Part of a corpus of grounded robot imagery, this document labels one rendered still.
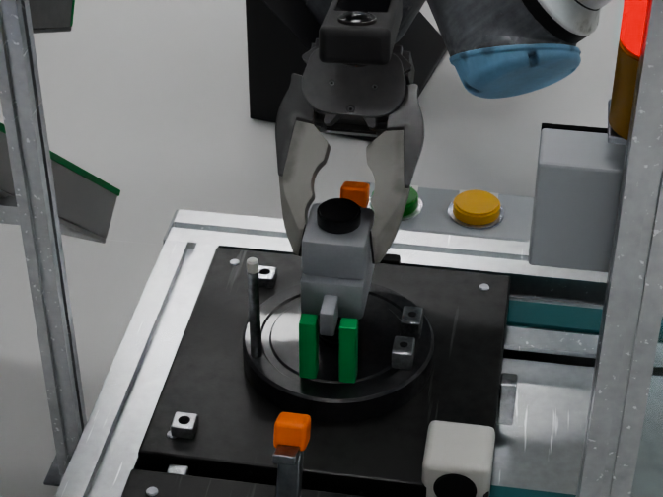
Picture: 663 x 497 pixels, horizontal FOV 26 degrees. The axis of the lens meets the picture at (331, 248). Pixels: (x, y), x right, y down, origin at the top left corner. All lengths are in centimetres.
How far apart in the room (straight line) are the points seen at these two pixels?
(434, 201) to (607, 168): 47
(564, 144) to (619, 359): 13
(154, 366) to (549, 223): 38
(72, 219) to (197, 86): 55
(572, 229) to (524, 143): 72
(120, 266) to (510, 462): 45
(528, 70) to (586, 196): 60
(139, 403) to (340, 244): 20
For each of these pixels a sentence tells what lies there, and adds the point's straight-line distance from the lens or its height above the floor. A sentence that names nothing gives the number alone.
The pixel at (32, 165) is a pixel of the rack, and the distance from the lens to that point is 96.
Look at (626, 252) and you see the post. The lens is 78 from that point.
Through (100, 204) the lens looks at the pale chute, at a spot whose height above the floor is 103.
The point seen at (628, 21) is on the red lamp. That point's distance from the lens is 75.
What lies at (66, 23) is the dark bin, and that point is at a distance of 103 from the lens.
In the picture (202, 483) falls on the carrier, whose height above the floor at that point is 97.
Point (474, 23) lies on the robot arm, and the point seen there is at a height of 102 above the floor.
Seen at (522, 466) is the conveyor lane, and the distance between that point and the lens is 107.
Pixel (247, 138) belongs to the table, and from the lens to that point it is 152.
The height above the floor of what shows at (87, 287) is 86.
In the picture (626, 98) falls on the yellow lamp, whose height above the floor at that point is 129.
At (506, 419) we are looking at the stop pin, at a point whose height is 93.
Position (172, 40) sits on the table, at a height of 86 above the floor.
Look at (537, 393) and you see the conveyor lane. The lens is 112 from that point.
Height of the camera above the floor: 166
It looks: 36 degrees down
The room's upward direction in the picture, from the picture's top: straight up
